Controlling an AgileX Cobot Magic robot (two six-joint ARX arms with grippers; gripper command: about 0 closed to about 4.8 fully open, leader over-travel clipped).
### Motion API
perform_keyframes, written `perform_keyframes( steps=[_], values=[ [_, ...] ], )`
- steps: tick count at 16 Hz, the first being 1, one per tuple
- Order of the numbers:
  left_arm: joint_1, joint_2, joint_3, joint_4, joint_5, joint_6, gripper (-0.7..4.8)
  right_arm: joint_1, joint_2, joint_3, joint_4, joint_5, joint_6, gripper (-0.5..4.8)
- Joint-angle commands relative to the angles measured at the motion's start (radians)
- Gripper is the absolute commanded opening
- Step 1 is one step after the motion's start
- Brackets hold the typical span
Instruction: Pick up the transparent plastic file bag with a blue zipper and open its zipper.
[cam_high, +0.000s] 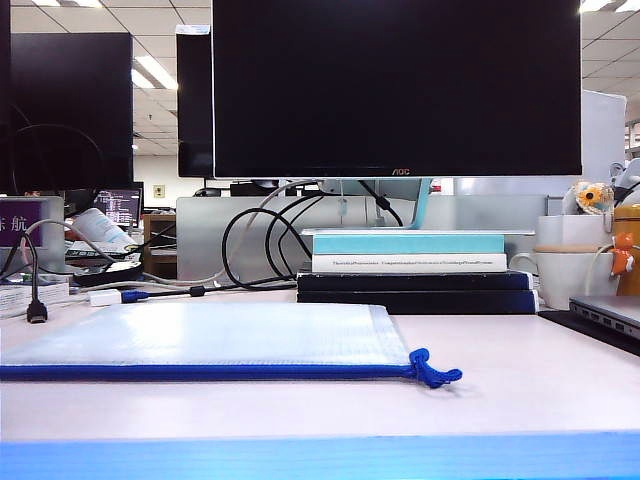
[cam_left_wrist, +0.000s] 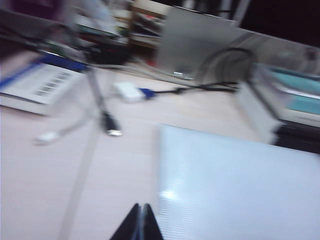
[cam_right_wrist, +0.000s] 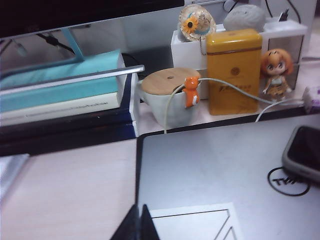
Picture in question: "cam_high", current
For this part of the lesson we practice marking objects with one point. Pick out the plush toy with sunflower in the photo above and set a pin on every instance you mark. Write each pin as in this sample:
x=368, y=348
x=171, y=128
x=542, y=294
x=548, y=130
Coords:
x=592, y=196

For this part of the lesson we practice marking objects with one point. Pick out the small monitor showing code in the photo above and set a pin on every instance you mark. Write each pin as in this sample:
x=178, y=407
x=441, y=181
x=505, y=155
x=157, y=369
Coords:
x=117, y=207

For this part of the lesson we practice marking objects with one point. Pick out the stack of white books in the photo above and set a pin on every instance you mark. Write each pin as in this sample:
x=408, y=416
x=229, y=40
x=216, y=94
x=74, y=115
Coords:
x=15, y=297

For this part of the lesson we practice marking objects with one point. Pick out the white adapter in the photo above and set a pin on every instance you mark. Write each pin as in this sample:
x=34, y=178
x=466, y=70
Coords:
x=104, y=297

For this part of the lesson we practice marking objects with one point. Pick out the wooden cabinet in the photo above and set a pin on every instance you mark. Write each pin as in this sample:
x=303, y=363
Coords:
x=160, y=260

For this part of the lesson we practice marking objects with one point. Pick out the large black monitor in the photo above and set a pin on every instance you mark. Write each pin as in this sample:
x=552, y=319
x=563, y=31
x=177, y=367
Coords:
x=65, y=100

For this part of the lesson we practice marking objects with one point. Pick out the silver laptop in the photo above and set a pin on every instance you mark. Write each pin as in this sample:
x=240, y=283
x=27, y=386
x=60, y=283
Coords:
x=612, y=307

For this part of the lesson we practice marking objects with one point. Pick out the black shallow dish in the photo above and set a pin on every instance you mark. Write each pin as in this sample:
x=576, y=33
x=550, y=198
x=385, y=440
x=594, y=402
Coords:
x=107, y=276

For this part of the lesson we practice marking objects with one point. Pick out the yellow jar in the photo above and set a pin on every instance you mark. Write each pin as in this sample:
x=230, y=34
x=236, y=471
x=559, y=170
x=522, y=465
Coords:
x=629, y=220

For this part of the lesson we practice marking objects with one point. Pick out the white partition board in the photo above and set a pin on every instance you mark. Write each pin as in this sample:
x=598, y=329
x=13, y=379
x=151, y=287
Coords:
x=602, y=140

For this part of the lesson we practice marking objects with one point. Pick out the black AOC computer monitor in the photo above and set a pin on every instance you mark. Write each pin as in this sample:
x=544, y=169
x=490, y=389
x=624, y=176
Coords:
x=400, y=85

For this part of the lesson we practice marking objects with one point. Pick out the white ceramic mug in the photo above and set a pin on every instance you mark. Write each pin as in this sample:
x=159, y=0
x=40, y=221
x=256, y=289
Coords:
x=560, y=277

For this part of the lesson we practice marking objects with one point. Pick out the teal spine book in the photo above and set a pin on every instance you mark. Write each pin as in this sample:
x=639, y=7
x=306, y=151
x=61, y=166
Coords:
x=410, y=243

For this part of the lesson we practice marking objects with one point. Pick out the transparent file bag blue zipper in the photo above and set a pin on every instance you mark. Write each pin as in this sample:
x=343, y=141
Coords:
x=200, y=335

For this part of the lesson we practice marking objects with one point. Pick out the purple sign holder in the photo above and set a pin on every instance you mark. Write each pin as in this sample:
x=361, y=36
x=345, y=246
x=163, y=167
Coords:
x=20, y=222

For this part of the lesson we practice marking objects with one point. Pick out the white box container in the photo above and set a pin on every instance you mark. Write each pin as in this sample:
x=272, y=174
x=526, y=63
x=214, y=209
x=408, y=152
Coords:
x=565, y=229

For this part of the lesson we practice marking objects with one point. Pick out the white printed plastic pack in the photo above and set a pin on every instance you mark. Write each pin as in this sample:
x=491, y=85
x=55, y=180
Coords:
x=102, y=225

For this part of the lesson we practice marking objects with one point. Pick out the orange fox figurine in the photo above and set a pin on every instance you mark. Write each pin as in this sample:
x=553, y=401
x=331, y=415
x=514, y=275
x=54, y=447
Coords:
x=622, y=252

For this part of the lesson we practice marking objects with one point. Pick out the small white hanging tag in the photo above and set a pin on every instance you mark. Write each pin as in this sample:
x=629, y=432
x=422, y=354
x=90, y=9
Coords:
x=342, y=206

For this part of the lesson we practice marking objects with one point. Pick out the white spine book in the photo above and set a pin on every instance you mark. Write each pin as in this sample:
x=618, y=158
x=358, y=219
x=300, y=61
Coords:
x=320, y=262

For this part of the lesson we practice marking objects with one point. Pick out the thin dark navy book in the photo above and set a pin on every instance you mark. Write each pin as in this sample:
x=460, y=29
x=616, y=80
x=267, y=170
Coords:
x=410, y=281

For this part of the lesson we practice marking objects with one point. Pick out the black monitor with white label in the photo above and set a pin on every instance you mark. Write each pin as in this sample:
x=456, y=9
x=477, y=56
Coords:
x=195, y=100

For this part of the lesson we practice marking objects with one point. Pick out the white plush figure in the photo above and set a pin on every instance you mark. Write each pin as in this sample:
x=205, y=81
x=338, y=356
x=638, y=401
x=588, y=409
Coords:
x=631, y=172

